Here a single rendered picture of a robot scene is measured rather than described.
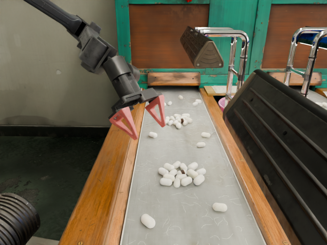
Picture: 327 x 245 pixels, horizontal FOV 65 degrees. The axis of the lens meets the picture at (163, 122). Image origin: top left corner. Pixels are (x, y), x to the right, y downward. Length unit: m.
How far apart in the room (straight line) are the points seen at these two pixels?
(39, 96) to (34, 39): 0.53
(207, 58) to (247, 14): 0.86
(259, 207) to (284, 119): 0.43
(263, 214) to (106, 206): 0.35
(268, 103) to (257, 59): 1.30
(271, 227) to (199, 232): 0.15
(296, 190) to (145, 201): 0.51
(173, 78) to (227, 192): 0.88
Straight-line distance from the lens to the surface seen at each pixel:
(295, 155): 0.22
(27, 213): 0.69
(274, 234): 0.61
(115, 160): 0.79
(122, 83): 0.63
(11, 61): 2.75
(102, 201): 0.65
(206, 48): 0.69
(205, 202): 0.68
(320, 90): 1.71
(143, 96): 0.62
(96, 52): 0.67
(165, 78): 1.45
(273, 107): 0.27
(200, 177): 0.72
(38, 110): 2.79
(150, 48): 1.49
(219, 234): 0.61
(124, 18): 1.47
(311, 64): 1.05
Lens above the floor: 1.18
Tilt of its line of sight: 24 degrees down
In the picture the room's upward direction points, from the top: straight up
